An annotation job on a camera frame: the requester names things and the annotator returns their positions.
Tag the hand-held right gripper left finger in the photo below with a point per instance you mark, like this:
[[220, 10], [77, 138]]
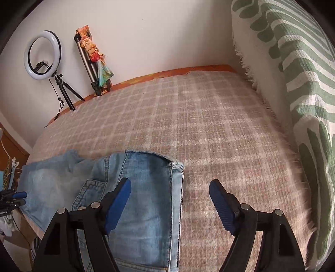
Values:
[[119, 206]]

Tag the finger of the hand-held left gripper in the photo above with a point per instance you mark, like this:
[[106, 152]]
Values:
[[20, 194], [18, 202]]

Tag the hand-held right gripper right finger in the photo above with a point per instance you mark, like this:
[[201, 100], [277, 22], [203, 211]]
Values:
[[222, 206]]

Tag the light blue denim pants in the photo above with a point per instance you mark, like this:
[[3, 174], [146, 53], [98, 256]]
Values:
[[146, 188]]

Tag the brown wooden cabinet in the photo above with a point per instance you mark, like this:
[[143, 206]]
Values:
[[13, 149]]

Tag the beige plaid blanket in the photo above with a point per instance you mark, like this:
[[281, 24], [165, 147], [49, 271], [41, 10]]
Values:
[[199, 125]]

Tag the small black tripod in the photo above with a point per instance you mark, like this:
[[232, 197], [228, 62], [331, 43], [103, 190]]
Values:
[[63, 91]]

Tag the silver tripod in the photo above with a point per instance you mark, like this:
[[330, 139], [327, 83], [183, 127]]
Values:
[[87, 62]]

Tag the folded tripod with colourful cloth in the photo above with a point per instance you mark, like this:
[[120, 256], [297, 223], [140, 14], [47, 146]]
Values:
[[90, 44]]

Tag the green white patterned blanket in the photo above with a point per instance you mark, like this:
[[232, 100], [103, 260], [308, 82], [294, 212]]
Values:
[[301, 52]]

